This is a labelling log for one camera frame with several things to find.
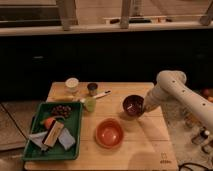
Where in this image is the green plastic tray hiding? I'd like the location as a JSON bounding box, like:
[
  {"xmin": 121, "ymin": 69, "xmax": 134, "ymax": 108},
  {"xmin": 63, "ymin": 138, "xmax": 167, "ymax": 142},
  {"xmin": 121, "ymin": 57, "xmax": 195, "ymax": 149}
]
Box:
[{"xmin": 23, "ymin": 102, "xmax": 83, "ymax": 161}]

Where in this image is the wooden black board eraser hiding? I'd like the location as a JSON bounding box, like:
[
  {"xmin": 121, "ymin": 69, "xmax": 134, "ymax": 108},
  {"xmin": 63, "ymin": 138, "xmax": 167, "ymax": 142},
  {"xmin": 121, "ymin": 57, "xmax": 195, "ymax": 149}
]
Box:
[{"xmin": 42, "ymin": 120, "xmax": 64, "ymax": 147}]

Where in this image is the green cup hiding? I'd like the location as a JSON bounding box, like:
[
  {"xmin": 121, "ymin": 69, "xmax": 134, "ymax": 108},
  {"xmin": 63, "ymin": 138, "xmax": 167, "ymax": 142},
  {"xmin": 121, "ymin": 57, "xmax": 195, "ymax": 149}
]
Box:
[{"xmin": 84, "ymin": 97, "xmax": 96, "ymax": 112}]

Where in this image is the bunch of dark grapes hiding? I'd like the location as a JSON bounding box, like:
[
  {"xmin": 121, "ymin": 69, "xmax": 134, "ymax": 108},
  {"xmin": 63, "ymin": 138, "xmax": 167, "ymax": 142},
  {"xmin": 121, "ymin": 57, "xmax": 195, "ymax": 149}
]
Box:
[{"xmin": 51, "ymin": 105, "xmax": 71, "ymax": 118}]

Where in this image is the orange bowl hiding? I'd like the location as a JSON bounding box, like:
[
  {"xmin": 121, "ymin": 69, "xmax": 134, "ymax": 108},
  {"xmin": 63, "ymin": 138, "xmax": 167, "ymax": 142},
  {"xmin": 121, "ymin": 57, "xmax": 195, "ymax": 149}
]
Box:
[{"xmin": 94, "ymin": 118, "xmax": 124, "ymax": 149}]

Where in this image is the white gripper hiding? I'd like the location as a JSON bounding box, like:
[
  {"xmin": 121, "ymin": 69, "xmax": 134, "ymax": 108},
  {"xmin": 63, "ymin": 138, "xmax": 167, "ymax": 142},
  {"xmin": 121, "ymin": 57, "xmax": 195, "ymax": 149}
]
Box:
[{"xmin": 143, "ymin": 85, "xmax": 164, "ymax": 112}]

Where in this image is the grey cloth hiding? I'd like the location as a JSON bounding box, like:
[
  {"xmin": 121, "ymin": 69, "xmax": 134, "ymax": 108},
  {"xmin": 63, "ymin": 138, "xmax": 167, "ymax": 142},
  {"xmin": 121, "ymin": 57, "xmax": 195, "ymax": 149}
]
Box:
[{"xmin": 29, "ymin": 131, "xmax": 48, "ymax": 151}]

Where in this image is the light blue sponge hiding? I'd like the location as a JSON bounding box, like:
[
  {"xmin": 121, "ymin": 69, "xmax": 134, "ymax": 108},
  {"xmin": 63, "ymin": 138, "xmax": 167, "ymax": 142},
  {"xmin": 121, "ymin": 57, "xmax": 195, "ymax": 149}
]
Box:
[{"xmin": 58, "ymin": 128, "xmax": 75, "ymax": 150}]

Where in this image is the dark metal cup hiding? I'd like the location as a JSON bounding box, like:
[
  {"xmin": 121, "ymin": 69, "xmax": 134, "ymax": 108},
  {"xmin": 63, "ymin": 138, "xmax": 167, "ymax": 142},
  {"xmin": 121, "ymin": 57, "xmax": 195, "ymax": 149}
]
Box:
[{"xmin": 87, "ymin": 82, "xmax": 98, "ymax": 96}]

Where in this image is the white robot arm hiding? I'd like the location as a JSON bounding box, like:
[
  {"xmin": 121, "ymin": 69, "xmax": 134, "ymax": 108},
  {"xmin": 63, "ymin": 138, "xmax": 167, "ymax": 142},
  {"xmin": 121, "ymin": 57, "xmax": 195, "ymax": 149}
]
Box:
[{"xmin": 143, "ymin": 70, "xmax": 213, "ymax": 133}]

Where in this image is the white cup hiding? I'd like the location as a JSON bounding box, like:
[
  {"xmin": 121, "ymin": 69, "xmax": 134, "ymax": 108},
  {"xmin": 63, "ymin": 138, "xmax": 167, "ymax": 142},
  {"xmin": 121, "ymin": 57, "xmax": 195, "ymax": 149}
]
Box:
[{"xmin": 65, "ymin": 78, "xmax": 79, "ymax": 93}]

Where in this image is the black cable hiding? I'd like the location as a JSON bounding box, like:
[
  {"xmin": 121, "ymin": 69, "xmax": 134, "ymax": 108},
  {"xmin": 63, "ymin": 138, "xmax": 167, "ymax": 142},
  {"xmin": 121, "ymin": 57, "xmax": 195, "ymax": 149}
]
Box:
[{"xmin": 178, "ymin": 162, "xmax": 212, "ymax": 171}]

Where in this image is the dark purple bowl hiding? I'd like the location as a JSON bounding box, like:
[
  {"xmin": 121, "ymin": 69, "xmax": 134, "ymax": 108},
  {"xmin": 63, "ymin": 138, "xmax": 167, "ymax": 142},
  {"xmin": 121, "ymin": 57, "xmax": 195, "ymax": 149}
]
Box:
[{"xmin": 122, "ymin": 95, "xmax": 144, "ymax": 117}]

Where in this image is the white black-tipped marker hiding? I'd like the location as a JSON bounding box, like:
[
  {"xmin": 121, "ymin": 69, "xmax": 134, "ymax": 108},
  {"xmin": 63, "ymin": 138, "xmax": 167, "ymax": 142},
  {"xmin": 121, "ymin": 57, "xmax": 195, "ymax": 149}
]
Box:
[{"xmin": 93, "ymin": 90, "xmax": 111, "ymax": 99}]

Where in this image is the orange fruit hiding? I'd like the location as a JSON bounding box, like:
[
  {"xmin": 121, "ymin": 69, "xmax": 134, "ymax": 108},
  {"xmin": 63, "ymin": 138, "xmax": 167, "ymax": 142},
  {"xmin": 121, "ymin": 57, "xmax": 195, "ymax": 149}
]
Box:
[{"xmin": 44, "ymin": 117, "xmax": 56, "ymax": 130}]

